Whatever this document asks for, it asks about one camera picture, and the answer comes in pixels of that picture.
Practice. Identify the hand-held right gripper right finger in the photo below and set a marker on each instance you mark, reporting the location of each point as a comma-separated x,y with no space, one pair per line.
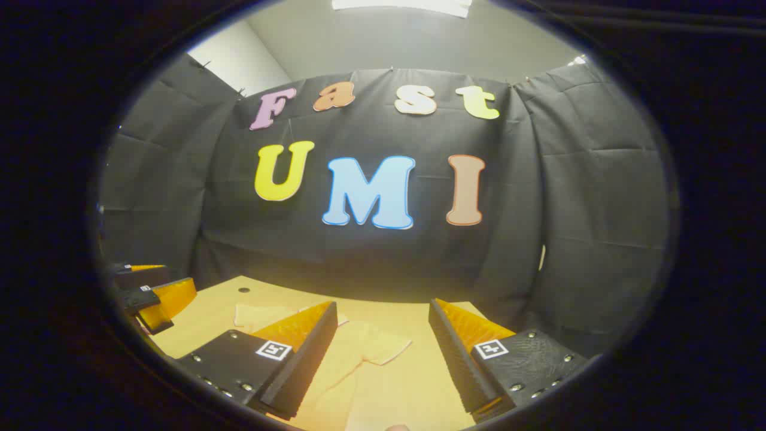
458,365

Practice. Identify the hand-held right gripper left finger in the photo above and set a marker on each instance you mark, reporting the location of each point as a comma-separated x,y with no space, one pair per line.
305,365

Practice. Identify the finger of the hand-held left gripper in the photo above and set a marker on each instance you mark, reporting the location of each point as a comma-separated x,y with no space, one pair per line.
170,302
140,276

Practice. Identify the orange T-shirt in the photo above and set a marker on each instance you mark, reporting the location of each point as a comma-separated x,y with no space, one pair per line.
359,359

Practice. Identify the black backdrop cloth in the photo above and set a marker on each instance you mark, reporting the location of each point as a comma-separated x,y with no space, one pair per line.
383,251

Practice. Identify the ceiling light panel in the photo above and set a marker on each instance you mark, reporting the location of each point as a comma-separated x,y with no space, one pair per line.
401,6

